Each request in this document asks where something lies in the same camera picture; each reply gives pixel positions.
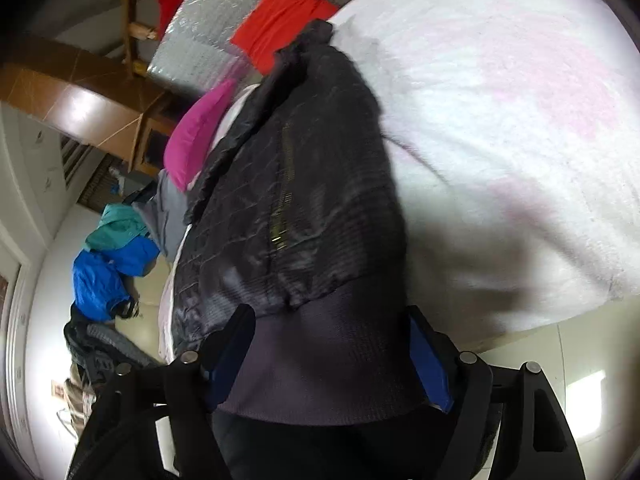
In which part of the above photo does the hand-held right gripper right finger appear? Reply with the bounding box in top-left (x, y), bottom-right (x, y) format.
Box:
top-left (406, 305), bottom-right (588, 480)

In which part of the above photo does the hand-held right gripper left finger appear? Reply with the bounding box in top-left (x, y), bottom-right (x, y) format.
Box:
top-left (65, 304), bottom-right (258, 480)

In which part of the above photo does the black quilted jacket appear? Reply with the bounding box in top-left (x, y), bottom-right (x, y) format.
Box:
top-left (170, 19), bottom-right (441, 480)

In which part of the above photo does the blue jacket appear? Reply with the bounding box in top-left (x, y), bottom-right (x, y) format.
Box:
top-left (72, 236), bottom-right (161, 323)

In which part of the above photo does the teal jacket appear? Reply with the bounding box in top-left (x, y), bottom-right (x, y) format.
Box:
top-left (85, 203), bottom-right (151, 253)

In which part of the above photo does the grey cloth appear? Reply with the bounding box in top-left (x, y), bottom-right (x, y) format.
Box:
top-left (145, 170), bottom-right (195, 267)

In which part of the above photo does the magenta pillow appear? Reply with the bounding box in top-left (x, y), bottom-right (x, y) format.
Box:
top-left (164, 77), bottom-right (238, 193)

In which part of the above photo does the brown wooden cabinet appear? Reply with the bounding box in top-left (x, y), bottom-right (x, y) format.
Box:
top-left (0, 35), bottom-right (178, 178)

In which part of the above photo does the white pink-patterned blanket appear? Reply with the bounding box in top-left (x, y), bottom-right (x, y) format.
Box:
top-left (157, 0), bottom-right (640, 361)

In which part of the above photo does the silver foil mat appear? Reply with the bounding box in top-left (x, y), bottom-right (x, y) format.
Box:
top-left (149, 0), bottom-right (386, 96)

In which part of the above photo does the orange-red cushion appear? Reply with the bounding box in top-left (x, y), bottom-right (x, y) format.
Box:
top-left (230, 0), bottom-right (341, 73)

